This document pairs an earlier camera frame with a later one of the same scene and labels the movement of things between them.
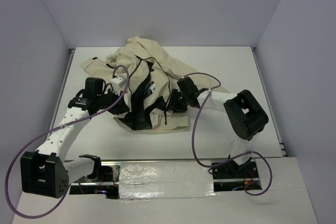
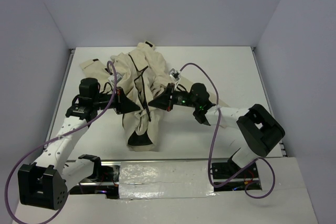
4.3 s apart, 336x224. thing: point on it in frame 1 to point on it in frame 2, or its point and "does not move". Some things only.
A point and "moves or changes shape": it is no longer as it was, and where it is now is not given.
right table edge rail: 280,136 does not move
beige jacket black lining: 149,75 moves or changes shape
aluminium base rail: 227,174 does not move
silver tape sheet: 152,180 does not move
